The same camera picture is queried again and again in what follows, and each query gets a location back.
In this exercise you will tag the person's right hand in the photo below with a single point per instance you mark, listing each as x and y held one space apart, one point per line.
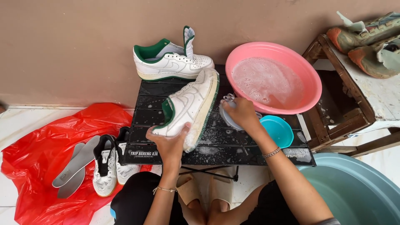
243 113

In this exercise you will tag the person's left hand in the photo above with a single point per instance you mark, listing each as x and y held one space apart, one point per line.
168 144

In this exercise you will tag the person's right fingers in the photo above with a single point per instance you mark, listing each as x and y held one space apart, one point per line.
229 106

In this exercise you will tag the grey scrubbing brush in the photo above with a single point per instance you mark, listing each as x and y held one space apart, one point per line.
226 115

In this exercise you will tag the soapy white green sneaker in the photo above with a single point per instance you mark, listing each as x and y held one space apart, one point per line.
191 104

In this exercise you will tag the black folding slat table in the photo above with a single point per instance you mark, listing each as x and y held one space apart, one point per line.
218 140

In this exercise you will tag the pink plastic basin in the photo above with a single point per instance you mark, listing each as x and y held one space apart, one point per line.
273 78

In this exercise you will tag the small teal plastic bowl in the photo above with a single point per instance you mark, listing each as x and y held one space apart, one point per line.
278 130

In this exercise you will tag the clean white green sneaker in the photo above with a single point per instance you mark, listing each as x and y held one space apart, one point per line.
170 61

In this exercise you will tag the beige slide sandal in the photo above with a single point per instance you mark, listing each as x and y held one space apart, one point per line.
188 189
220 189

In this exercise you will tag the white black mesh sports shoe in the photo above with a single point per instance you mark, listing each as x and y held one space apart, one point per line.
105 168
125 165

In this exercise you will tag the worn white wooden stool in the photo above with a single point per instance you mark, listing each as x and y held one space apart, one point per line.
359 97

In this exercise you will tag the person's black shorts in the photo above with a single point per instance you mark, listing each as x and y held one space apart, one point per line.
137 200

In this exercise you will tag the muddy green orange sneaker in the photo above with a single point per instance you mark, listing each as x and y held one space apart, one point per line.
375 57
359 32

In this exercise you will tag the large teal plastic tub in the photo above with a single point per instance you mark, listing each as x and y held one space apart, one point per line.
353 193

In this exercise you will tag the grey shoe insole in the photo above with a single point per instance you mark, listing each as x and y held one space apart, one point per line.
70 184
75 162

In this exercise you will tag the red plastic bag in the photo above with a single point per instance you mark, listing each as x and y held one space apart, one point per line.
40 156

